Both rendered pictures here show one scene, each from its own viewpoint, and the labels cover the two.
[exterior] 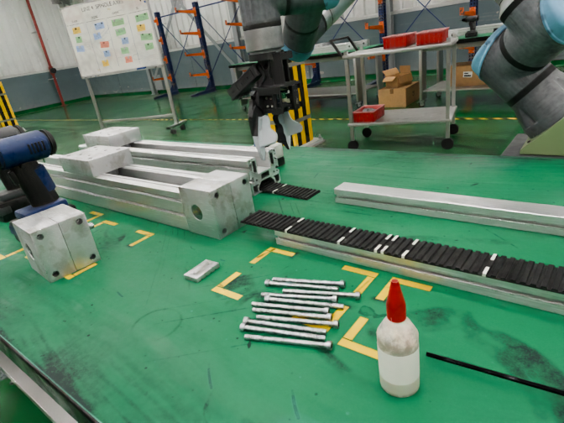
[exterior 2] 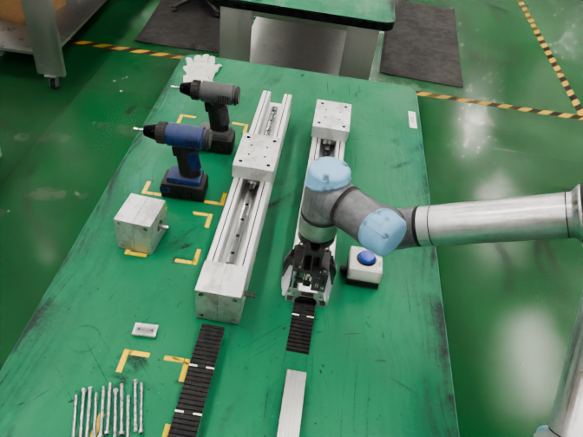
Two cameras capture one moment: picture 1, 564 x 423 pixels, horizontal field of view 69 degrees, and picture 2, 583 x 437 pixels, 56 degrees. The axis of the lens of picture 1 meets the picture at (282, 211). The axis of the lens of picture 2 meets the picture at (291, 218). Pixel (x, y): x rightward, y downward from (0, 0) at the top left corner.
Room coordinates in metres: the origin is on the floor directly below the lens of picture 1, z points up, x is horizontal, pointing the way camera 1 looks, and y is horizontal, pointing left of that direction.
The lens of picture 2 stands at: (0.34, -0.56, 1.78)
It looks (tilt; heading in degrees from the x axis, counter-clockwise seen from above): 42 degrees down; 49
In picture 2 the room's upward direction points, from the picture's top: 8 degrees clockwise
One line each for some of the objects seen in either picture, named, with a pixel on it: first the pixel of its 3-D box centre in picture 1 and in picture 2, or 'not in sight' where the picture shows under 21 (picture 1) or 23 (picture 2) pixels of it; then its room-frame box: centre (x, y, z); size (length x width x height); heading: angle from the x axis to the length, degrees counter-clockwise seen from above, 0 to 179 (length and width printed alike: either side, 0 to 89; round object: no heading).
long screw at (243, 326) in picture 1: (281, 332); (81, 414); (0.39, 0.02, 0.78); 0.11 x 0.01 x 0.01; 67
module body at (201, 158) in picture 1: (163, 160); (322, 185); (1.19, 0.32, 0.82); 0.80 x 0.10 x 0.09; 48
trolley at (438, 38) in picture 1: (396, 88); not in sight; (3.85, -1.22, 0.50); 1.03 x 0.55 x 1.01; 61
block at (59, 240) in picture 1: (64, 237); (146, 225); (0.69, 0.40, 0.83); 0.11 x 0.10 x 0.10; 134
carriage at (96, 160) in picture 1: (97, 164); (257, 160); (1.05, 0.45, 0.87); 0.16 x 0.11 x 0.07; 48
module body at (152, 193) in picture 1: (103, 182); (256, 174); (1.05, 0.45, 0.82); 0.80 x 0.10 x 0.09; 48
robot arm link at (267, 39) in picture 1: (264, 41); (320, 223); (0.87, -0.02, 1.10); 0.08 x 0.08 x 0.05
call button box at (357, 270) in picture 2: (261, 157); (360, 266); (1.09, 0.03, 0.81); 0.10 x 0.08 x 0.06; 138
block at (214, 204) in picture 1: (222, 201); (227, 293); (0.76, 0.11, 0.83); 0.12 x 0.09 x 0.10; 138
